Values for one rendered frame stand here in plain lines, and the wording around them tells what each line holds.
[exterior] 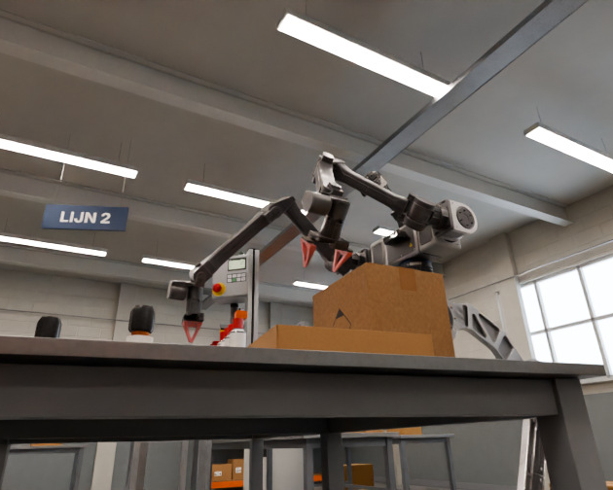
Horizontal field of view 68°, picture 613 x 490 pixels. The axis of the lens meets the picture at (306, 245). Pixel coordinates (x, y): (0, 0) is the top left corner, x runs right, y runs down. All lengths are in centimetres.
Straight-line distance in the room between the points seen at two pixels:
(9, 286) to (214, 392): 905
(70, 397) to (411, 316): 79
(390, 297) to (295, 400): 54
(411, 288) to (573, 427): 47
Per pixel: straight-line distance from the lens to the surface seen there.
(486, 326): 197
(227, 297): 195
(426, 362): 72
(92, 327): 944
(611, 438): 692
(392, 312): 112
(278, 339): 65
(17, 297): 955
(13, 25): 438
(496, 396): 84
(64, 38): 437
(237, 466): 909
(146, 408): 61
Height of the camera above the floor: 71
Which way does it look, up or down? 24 degrees up
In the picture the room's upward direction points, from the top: 2 degrees counter-clockwise
